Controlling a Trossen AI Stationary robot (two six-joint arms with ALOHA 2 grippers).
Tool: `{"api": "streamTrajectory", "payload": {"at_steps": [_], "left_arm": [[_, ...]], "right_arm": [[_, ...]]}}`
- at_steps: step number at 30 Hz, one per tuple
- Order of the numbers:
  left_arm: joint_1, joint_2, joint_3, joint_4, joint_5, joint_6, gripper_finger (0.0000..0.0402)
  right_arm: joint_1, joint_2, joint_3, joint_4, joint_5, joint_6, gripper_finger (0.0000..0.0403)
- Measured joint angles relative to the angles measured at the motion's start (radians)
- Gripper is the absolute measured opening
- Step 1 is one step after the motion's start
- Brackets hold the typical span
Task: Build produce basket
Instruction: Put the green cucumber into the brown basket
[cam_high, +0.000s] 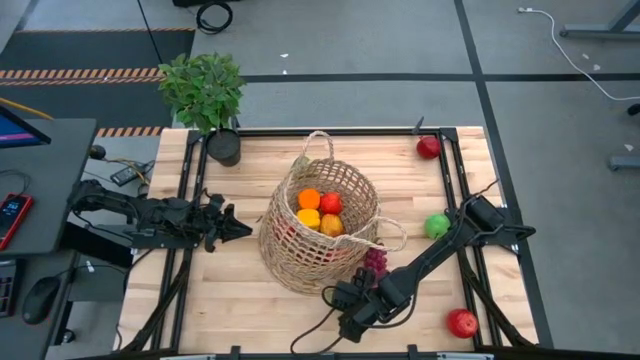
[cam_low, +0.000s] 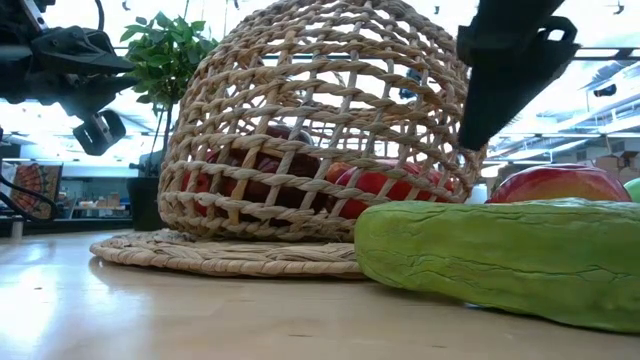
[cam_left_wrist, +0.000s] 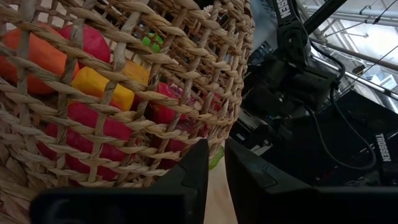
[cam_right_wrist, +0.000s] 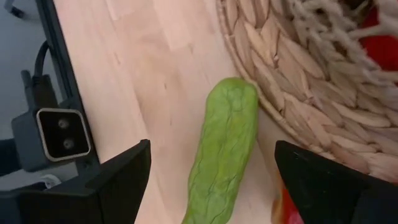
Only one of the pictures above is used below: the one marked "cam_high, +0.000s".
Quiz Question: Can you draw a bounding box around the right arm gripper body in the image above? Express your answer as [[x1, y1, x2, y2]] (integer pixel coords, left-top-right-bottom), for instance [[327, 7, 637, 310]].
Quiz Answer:
[[357, 272, 414, 326]]

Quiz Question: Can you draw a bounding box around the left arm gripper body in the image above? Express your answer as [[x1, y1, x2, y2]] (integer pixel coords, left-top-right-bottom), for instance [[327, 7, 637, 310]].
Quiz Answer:
[[188, 194, 230, 254]]

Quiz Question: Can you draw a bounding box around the purple grape bunch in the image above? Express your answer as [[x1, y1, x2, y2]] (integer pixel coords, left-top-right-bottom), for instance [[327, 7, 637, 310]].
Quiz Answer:
[[362, 247, 390, 275]]

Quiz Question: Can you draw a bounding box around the yellow bell pepper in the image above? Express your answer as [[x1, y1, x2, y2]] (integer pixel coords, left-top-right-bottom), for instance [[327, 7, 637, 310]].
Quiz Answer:
[[296, 207, 322, 232]]

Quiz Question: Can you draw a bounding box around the round orange fruit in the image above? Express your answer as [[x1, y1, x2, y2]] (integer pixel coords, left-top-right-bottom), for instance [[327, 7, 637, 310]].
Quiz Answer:
[[297, 187, 322, 211]]

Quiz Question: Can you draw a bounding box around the green apple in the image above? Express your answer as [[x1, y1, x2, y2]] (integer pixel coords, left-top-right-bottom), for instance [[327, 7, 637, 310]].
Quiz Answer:
[[423, 213, 452, 241]]

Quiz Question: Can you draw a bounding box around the red yellow apple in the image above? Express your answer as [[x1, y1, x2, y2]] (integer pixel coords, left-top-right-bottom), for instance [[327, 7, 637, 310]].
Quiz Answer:
[[319, 213, 346, 239]]

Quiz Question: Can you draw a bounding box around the dark red apple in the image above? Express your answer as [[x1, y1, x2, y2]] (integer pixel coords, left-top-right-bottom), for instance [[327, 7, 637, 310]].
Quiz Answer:
[[416, 135, 443, 161]]

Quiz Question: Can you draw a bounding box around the black power adapter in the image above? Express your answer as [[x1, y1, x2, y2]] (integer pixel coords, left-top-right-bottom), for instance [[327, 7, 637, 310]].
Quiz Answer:
[[109, 160, 156, 188]]

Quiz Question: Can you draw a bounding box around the green potted plant black pot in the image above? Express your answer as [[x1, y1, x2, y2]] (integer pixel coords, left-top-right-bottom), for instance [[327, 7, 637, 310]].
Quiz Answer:
[[157, 51, 248, 169]]

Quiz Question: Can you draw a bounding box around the dark grey side desk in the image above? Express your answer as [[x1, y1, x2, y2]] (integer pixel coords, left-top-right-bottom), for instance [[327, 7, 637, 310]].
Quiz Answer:
[[0, 117, 100, 360]]

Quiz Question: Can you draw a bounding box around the black computer mouse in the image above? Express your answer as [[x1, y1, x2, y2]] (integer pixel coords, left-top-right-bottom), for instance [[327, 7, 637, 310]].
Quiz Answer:
[[20, 275, 63, 327]]

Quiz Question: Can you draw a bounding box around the red smartphone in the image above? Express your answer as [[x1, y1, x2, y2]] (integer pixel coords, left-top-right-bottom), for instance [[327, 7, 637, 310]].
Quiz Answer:
[[0, 192, 36, 252]]

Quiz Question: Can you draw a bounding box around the black floor mat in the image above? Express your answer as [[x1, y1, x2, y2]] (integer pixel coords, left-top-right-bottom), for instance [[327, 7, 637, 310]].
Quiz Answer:
[[0, 28, 197, 139]]

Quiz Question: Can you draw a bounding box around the black keyboard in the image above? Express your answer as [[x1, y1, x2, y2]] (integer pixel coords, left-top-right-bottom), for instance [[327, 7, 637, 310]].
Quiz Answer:
[[0, 258, 19, 319]]

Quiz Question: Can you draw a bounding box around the monitor with blue screen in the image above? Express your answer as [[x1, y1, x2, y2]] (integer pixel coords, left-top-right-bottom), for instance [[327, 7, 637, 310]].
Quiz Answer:
[[0, 103, 53, 150]]

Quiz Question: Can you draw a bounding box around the grey desk foot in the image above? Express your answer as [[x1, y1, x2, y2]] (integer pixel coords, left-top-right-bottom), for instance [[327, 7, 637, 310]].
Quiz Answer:
[[608, 155, 640, 172]]

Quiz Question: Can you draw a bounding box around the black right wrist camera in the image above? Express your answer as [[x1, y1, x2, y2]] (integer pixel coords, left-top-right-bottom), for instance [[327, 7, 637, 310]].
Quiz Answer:
[[329, 269, 377, 312]]

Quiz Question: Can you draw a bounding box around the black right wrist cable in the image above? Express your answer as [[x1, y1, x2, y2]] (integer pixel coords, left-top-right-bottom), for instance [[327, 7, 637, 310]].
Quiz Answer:
[[289, 284, 419, 355]]

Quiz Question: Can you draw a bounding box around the woven wicker basket with handles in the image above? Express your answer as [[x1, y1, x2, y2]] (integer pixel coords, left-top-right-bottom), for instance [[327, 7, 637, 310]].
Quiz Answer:
[[257, 129, 409, 296]]

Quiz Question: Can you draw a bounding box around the black aluminium frame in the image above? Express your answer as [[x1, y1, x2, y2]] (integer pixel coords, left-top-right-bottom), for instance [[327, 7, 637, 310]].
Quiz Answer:
[[119, 126, 544, 360]]

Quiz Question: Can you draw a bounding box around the black coiled cable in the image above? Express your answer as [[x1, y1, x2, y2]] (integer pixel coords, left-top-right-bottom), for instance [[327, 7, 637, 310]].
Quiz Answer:
[[195, 1, 235, 36]]

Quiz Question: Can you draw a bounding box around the yellow cable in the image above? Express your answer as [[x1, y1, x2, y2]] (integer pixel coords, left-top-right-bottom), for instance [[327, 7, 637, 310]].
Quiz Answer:
[[0, 96, 55, 121]]

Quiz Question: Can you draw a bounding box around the white floor cable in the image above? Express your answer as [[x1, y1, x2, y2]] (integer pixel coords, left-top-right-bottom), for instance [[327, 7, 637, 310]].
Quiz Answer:
[[517, 6, 640, 102]]

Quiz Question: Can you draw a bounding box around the grey desk leg frame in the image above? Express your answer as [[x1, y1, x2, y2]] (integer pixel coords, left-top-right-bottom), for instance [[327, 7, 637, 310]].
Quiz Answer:
[[558, 0, 640, 40]]

